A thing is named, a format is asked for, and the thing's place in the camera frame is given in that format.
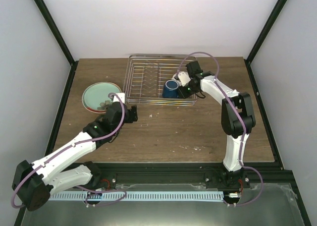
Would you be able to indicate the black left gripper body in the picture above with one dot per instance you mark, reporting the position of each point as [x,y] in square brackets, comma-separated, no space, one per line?
[129,111]

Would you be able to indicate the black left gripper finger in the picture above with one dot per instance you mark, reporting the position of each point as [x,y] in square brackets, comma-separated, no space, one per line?
[131,119]
[134,110]

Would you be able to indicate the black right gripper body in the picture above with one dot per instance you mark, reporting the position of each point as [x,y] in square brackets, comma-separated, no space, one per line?
[191,90]

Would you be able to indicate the dark blue mug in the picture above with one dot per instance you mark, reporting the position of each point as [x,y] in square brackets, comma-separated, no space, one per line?
[170,89]

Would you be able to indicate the metal wire dish rack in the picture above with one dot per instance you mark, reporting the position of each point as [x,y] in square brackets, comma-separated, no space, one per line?
[146,75]

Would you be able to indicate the light green round plate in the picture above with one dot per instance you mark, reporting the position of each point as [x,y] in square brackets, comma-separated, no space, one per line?
[95,97]

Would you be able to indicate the white scalloped bowl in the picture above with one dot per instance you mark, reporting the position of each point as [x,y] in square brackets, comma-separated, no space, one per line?
[178,78]

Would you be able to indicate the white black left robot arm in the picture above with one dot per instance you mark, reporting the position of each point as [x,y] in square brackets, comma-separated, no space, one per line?
[34,183]

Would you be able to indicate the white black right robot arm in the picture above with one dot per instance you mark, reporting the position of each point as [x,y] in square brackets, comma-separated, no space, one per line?
[237,115]

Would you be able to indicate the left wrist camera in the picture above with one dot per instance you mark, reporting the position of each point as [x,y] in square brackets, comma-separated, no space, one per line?
[119,97]

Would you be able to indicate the light blue slotted cable duct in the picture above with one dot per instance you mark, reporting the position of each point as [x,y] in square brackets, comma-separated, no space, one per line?
[200,196]

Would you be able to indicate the black aluminium frame rail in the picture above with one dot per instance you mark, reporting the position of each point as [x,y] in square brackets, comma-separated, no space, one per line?
[211,174]

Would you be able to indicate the right black frame post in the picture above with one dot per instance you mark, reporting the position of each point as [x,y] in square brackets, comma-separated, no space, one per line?
[274,14]

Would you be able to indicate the black frame post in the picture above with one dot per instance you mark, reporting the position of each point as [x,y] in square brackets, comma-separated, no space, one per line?
[274,14]
[42,7]

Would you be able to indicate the left black frame post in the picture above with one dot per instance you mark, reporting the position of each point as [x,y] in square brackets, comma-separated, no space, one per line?
[42,7]

